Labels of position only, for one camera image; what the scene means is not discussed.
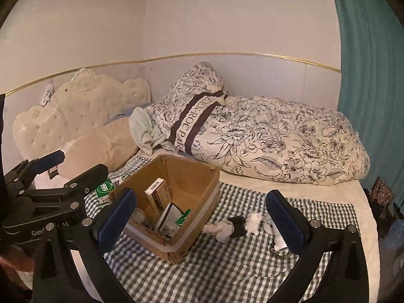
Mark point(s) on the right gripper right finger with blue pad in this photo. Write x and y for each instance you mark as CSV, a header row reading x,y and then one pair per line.
x,y
345,278

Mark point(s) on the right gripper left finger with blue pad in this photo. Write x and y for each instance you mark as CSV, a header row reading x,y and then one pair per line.
x,y
56,278

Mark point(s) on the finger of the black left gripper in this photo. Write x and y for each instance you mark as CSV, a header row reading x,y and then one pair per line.
x,y
82,179
26,171

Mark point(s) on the white cylindrical bottle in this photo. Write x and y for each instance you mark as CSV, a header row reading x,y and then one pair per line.
x,y
270,228

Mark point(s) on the green snack packet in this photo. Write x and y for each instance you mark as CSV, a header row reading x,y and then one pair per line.
x,y
180,221

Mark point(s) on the black small object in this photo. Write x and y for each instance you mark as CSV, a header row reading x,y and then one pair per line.
x,y
238,222

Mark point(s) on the cream cloth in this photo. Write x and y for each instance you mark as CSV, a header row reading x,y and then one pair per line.
x,y
221,230

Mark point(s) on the person left hand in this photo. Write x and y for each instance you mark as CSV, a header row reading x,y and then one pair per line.
x,y
15,258

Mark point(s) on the cream bed mattress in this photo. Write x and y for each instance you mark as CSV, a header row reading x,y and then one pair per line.
x,y
344,193

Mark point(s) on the green 999 medicine box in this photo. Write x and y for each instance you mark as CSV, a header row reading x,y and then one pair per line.
x,y
104,192

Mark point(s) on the beige plush pillow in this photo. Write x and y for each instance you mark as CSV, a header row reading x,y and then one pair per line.
x,y
112,145

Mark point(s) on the patterned dark bag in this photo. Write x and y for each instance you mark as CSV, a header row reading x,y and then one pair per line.
x,y
380,194

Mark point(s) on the cream tufted headboard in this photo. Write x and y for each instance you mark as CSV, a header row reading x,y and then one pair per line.
x,y
86,102

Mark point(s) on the light green towel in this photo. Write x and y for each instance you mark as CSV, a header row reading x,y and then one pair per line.
x,y
145,132

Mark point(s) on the silver foil packet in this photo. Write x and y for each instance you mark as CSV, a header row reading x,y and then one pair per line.
x,y
166,224

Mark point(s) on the brown cardboard box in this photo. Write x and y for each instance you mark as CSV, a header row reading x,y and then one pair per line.
x,y
192,185

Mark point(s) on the white toy figure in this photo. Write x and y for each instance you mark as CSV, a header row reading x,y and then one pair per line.
x,y
253,221

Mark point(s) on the green white checkered cloth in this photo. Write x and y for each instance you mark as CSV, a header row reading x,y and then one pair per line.
x,y
244,269

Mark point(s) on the floral patterned duvet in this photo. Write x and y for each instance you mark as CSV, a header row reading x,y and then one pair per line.
x,y
260,137

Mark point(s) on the teal curtain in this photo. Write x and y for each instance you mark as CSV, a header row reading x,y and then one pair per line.
x,y
371,93

